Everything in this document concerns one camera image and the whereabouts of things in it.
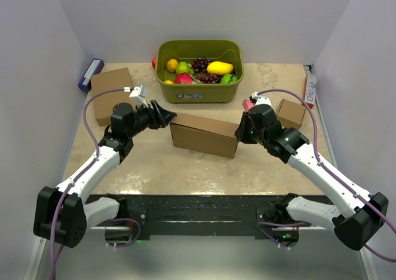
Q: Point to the brown cardboard paper box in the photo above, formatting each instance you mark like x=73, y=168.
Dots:
x=205, y=135

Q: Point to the orange fruit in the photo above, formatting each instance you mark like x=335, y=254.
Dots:
x=172, y=65

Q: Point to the small brown cardboard box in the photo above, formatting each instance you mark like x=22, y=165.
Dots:
x=290, y=114

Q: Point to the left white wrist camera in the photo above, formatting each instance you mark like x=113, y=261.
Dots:
x=137, y=95

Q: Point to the lower purple grapes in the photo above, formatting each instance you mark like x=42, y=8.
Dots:
x=208, y=78

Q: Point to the pink sponge block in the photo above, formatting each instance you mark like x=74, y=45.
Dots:
x=247, y=104

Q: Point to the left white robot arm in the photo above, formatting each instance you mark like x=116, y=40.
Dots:
x=63, y=214

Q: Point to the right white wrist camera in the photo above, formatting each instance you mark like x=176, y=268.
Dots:
x=259, y=99

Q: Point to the red white toothpaste box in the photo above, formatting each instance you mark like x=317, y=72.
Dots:
x=310, y=90

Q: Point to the closed brown cardboard box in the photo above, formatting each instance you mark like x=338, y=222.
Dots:
x=103, y=105

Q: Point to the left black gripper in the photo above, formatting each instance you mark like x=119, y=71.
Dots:
x=166, y=116

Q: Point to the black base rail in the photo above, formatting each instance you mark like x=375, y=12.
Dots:
x=258, y=216

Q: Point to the yellow mango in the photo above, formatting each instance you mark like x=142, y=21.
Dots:
x=220, y=68

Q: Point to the green pear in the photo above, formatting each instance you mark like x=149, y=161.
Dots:
x=183, y=67

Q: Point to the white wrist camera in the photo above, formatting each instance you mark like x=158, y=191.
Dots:
x=137, y=95
x=259, y=99

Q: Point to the purple grapes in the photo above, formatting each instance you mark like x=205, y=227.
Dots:
x=208, y=78
x=200, y=64

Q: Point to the olive green plastic bin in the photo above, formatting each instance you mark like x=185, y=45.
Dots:
x=188, y=50

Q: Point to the purple white box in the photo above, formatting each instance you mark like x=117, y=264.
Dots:
x=95, y=67

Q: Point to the upper purple grapes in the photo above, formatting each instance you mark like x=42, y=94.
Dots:
x=200, y=64

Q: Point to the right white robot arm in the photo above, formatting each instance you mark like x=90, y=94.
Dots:
x=356, y=214

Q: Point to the red fruit behind bin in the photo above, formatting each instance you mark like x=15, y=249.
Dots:
x=154, y=62

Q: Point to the pink dragon fruit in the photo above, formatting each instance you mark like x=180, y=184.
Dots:
x=185, y=78

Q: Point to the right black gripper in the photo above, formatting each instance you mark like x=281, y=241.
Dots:
x=241, y=134

